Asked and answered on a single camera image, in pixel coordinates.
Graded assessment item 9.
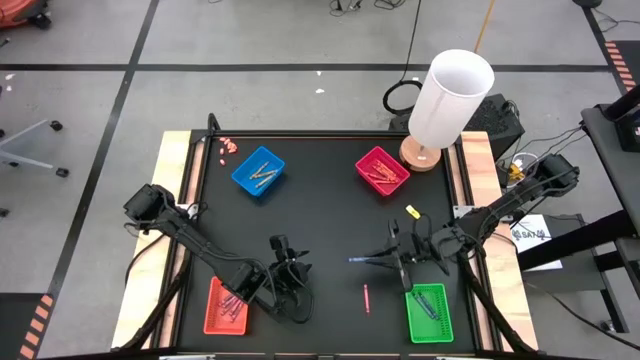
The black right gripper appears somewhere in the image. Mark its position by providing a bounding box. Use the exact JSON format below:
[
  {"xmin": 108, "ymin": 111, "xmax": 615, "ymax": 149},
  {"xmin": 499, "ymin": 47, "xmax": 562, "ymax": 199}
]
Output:
[{"xmin": 366, "ymin": 218, "xmax": 442, "ymax": 294}]

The green plastic basket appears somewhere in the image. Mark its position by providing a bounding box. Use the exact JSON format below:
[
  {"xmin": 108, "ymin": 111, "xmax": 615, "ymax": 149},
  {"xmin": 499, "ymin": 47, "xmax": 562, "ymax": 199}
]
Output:
[{"xmin": 403, "ymin": 282, "xmax": 455, "ymax": 345}]

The orange plastic basket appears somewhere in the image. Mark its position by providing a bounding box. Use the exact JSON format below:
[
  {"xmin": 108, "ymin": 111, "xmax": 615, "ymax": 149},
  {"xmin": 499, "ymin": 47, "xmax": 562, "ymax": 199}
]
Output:
[{"xmin": 202, "ymin": 276, "xmax": 250, "ymax": 337}]

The red plastic basket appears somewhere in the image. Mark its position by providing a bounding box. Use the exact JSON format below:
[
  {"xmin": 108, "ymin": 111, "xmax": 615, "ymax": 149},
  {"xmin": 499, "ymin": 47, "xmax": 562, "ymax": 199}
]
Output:
[{"xmin": 354, "ymin": 145, "xmax": 411, "ymax": 197}]

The blue plastic basket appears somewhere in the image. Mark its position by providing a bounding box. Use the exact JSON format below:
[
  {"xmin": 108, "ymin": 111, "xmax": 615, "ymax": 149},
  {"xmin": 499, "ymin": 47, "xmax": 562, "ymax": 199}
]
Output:
[{"xmin": 230, "ymin": 145, "xmax": 287, "ymax": 197}]

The light wooden side board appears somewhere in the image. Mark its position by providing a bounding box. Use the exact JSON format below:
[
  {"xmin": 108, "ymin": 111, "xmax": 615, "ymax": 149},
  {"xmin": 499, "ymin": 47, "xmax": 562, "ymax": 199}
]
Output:
[
  {"xmin": 110, "ymin": 130, "xmax": 201, "ymax": 350},
  {"xmin": 447, "ymin": 131, "xmax": 540, "ymax": 351}
]

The white printed paper sheet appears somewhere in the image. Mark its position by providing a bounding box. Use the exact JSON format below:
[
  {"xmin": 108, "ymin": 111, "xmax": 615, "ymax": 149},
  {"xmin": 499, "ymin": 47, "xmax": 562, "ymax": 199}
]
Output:
[{"xmin": 508, "ymin": 213, "xmax": 564, "ymax": 272}]

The white shade table lamp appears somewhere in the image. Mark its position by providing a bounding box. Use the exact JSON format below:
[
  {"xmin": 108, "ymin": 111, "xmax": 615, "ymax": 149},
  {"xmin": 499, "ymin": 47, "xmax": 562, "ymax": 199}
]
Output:
[{"xmin": 398, "ymin": 48, "xmax": 496, "ymax": 174}]

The black perforated box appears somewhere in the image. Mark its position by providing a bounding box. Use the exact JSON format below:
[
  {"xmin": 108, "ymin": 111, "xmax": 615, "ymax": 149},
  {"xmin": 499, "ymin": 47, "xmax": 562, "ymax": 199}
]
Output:
[{"xmin": 388, "ymin": 93, "xmax": 526, "ymax": 162}]

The black side desk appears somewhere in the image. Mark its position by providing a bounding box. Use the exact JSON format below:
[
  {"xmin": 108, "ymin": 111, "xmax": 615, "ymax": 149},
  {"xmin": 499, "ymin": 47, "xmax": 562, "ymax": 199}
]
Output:
[{"xmin": 579, "ymin": 84, "xmax": 640, "ymax": 281}]

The blue office chair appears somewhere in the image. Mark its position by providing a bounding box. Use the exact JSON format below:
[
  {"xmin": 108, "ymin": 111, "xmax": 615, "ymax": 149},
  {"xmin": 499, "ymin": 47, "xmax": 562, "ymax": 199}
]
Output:
[{"xmin": 0, "ymin": 118, "xmax": 70, "ymax": 179}]

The orange office chair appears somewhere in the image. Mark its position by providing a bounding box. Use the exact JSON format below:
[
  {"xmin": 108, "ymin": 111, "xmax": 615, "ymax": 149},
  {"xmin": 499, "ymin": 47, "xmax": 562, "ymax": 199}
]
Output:
[{"xmin": 0, "ymin": 0, "xmax": 53, "ymax": 30}]

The black table frame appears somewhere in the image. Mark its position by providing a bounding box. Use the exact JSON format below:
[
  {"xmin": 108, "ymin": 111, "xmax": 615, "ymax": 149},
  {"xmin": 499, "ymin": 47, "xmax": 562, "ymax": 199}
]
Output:
[{"xmin": 112, "ymin": 112, "xmax": 539, "ymax": 360}]

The coiled black floor cable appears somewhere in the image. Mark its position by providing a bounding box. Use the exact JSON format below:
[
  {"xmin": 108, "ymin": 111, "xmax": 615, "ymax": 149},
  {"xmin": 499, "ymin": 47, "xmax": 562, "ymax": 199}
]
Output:
[{"xmin": 381, "ymin": 0, "xmax": 424, "ymax": 118}]

